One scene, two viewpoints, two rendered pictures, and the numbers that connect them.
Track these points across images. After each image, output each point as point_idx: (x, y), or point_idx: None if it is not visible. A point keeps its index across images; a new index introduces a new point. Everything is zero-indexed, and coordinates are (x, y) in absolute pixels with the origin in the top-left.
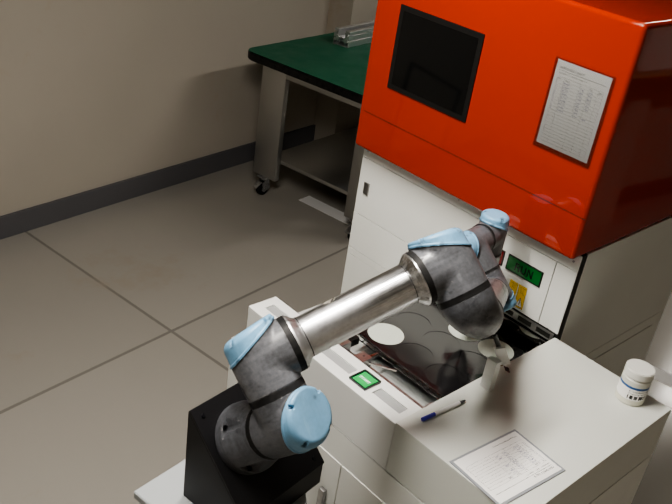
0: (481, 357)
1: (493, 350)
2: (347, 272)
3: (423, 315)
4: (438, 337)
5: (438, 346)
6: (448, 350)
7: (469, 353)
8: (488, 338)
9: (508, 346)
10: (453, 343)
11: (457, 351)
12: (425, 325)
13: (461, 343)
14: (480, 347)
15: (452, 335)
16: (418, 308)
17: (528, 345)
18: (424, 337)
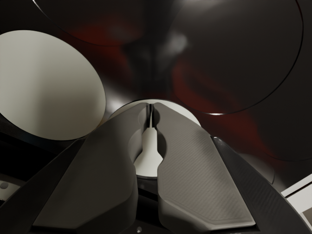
0: (71, 23)
1: (50, 87)
2: (303, 217)
3: (271, 159)
4: (237, 80)
5: (242, 21)
6: (201, 10)
7: (119, 29)
8: (86, 136)
9: (22, 125)
10: (184, 68)
11: (165, 19)
12: (273, 123)
13: (157, 79)
14: (93, 85)
15: (190, 108)
16: (280, 178)
17: (21, 163)
18: (290, 58)
